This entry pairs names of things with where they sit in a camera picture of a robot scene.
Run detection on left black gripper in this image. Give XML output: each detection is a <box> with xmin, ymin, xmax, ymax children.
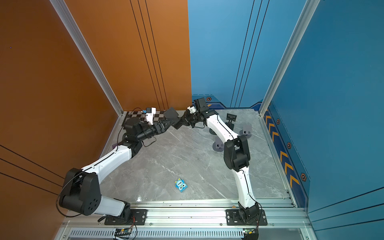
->
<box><xmin>135</xmin><ymin>120</ymin><xmax>173</xmax><ymax>144</ymax></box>

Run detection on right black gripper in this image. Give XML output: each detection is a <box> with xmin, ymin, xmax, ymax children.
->
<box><xmin>176</xmin><ymin>109</ymin><xmax>202</xmax><ymax>128</ymax></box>

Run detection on black folding phone stand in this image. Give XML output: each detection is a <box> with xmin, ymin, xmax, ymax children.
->
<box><xmin>226</xmin><ymin>114</ymin><xmax>237</xmax><ymax>131</ymax></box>

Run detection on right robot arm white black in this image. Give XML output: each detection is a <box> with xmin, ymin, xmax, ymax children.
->
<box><xmin>181</xmin><ymin>98</ymin><xmax>262</xmax><ymax>225</ymax></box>

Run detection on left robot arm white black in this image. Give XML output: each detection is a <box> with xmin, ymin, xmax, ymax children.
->
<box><xmin>56</xmin><ymin>118</ymin><xmax>173</xmax><ymax>220</ymax></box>

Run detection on black white chessboard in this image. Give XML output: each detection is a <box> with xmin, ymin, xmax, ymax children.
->
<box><xmin>122</xmin><ymin>111</ymin><xmax>165</xmax><ymax>127</ymax></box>

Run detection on left green circuit board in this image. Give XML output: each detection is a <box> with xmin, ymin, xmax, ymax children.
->
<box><xmin>113</xmin><ymin>228</ymin><xmax>133</xmax><ymax>240</ymax></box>

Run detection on right circuit board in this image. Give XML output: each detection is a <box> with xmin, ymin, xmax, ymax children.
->
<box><xmin>244</xmin><ymin>229</ymin><xmax>259</xmax><ymax>240</ymax></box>

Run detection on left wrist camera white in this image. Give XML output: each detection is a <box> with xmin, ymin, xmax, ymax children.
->
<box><xmin>145</xmin><ymin>108</ymin><xmax>157</xmax><ymax>125</ymax></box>

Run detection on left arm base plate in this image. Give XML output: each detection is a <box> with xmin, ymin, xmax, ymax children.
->
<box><xmin>104</xmin><ymin>209</ymin><xmax>148</xmax><ymax>226</ymax></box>

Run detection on aluminium front rail frame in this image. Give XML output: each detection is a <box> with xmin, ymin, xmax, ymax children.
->
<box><xmin>53</xmin><ymin>199</ymin><xmax>319</xmax><ymax>240</ymax></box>

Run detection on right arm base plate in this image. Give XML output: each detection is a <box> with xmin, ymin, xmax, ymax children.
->
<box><xmin>225</xmin><ymin>209</ymin><xmax>268</xmax><ymax>226</ymax></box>

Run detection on left aluminium corner post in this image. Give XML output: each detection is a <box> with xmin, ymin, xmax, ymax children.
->
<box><xmin>50</xmin><ymin>0</ymin><xmax>124</xmax><ymax>116</ymax></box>

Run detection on aluminium corner post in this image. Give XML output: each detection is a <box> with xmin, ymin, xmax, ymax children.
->
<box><xmin>259</xmin><ymin>0</ymin><xmax>320</xmax><ymax>117</ymax></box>
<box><xmin>50</xmin><ymin>0</ymin><xmax>124</xmax><ymax>116</ymax></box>

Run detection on right aluminium corner post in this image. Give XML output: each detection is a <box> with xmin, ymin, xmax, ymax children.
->
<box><xmin>259</xmin><ymin>0</ymin><xmax>320</xmax><ymax>117</ymax></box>

